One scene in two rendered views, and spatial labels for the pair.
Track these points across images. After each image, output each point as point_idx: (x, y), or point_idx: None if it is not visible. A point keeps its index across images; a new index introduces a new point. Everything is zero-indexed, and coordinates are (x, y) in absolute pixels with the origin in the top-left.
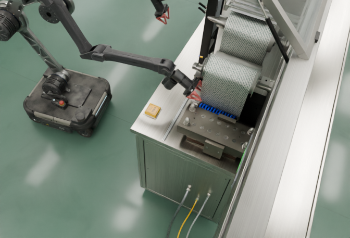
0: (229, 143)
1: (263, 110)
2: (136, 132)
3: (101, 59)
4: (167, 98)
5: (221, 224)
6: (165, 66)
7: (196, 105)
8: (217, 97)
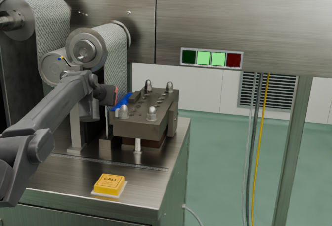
0: (169, 97)
1: (160, 28)
2: (161, 203)
3: (51, 138)
4: (73, 175)
5: (314, 12)
6: (89, 70)
7: (119, 111)
8: (115, 82)
